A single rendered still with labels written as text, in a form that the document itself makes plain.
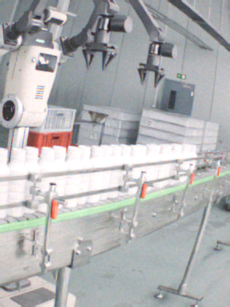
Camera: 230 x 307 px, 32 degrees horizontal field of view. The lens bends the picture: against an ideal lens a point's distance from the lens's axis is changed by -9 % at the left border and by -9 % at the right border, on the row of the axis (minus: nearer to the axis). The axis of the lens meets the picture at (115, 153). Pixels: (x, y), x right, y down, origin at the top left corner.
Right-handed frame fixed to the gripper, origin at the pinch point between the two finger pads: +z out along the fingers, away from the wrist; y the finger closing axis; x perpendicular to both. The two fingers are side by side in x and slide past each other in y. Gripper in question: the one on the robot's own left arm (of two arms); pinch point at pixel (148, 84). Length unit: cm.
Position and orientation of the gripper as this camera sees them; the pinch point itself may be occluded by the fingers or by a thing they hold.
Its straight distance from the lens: 184.3
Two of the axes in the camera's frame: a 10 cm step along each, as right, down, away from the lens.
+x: -5.1, 0.2, -8.6
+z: -1.9, 9.7, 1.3
